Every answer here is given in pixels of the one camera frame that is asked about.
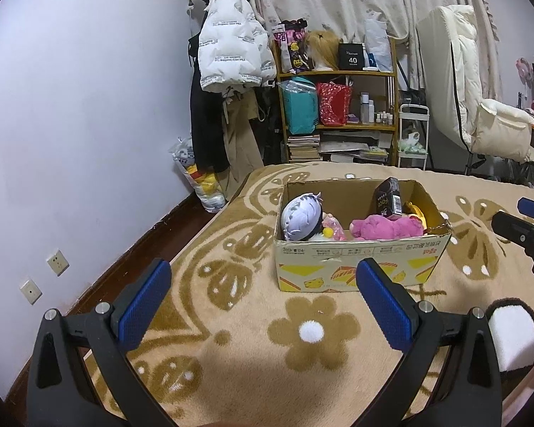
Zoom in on black printed box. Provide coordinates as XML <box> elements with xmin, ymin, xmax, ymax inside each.
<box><xmin>337</xmin><ymin>42</ymin><xmax>366</xmax><ymax>71</ymax></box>

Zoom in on white plastic bag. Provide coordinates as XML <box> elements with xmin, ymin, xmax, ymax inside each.
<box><xmin>365</xmin><ymin>15</ymin><xmax>394</xmax><ymax>73</ymax></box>

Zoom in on yellow plush bag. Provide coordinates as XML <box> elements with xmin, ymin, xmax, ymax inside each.
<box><xmin>403</xmin><ymin>201</ymin><xmax>428</xmax><ymax>225</ymax></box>

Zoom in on black hanging bag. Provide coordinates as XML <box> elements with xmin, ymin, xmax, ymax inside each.
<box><xmin>253</xmin><ymin>84</ymin><xmax>290</xmax><ymax>165</ymax></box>

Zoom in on pink and black bag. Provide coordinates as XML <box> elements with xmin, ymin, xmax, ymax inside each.
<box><xmin>278</xmin><ymin>20</ymin><xmax>310</xmax><ymax>73</ymax></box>

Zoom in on white wall socket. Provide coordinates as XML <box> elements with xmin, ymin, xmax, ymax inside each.
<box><xmin>47</xmin><ymin>249</ymin><xmax>69</xmax><ymax>277</ymax></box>
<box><xmin>19</xmin><ymin>279</ymin><xmax>43</xmax><ymax>306</ymax></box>

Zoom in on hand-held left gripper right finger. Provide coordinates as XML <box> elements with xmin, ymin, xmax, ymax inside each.
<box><xmin>356</xmin><ymin>257</ymin><xmax>503</xmax><ymax>427</ymax></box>

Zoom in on yellow wooden shelf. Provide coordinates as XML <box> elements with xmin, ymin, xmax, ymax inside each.
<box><xmin>271</xmin><ymin>38</ymin><xmax>399</xmax><ymax>165</ymax></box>

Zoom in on pink bear plush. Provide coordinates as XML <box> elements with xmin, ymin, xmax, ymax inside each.
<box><xmin>349</xmin><ymin>213</ymin><xmax>425</xmax><ymax>242</ymax></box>

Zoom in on black carton pack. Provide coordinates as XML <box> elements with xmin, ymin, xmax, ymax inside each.
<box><xmin>374</xmin><ymin>177</ymin><xmax>405</xmax><ymax>220</ymax></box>

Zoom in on pile of papers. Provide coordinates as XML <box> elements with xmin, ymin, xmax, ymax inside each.
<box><xmin>319</xmin><ymin>136</ymin><xmax>390</xmax><ymax>163</ymax></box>

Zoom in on teal bag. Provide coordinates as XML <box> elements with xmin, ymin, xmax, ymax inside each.
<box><xmin>278</xmin><ymin>77</ymin><xmax>319</xmax><ymax>136</ymax></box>

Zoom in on white metal cart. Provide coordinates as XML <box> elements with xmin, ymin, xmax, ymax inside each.
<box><xmin>398</xmin><ymin>104</ymin><xmax>430</xmax><ymax>170</ymax></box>

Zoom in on lavender haired doll plush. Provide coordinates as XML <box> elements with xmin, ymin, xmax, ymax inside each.
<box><xmin>280</xmin><ymin>192</ymin><xmax>325</xmax><ymax>242</ymax></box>

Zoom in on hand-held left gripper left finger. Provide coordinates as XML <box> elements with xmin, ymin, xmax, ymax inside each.
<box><xmin>27</xmin><ymin>258</ymin><xmax>172</xmax><ymax>427</ymax></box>

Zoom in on red patterned bag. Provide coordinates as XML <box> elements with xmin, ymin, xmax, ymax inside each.
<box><xmin>317</xmin><ymin>82</ymin><xmax>353</xmax><ymax>126</ymax></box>

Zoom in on black hanging clothes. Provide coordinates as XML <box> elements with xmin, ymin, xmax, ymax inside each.
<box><xmin>189</xmin><ymin>36</ymin><xmax>230</xmax><ymax>174</ymax></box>

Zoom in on printed cardboard box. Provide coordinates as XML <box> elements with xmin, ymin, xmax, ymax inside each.
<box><xmin>273</xmin><ymin>179</ymin><xmax>455</xmax><ymax>293</ymax></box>

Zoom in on stack of books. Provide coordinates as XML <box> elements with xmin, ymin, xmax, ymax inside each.
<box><xmin>287</xmin><ymin>134</ymin><xmax>321</xmax><ymax>163</ymax></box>

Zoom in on plastic bag of toys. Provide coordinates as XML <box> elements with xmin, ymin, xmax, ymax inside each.
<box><xmin>168</xmin><ymin>136</ymin><xmax>227</xmax><ymax>213</ymax></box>

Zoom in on beige flower patterned blanket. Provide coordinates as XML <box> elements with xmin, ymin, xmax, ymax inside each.
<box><xmin>82</xmin><ymin>162</ymin><xmax>534</xmax><ymax>427</ymax></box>

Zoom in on pale pink plush toy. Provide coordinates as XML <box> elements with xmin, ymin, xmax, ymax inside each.
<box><xmin>323</xmin><ymin>213</ymin><xmax>346</xmax><ymax>241</ymax></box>

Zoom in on beige hanging coat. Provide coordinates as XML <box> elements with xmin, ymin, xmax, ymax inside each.
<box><xmin>222</xmin><ymin>91</ymin><xmax>266</xmax><ymax>196</ymax></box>

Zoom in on green white plush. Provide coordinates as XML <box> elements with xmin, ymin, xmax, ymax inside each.
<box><xmin>400</xmin><ymin>131</ymin><xmax>428</xmax><ymax>154</ymax></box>

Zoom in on white padded chair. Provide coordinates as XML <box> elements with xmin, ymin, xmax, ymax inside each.
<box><xmin>416</xmin><ymin>4</ymin><xmax>534</xmax><ymax>175</ymax></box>

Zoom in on blonde wig head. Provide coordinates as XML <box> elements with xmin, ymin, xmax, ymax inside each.
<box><xmin>306</xmin><ymin>30</ymin><xmax>341</xmax><ymax>71</ymax></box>

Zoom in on white puffer jacket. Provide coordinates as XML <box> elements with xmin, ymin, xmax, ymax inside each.
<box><xmin>198</xmin><ymin>0</ymin><xmax>277</xmax><ymax>94</ymax></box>

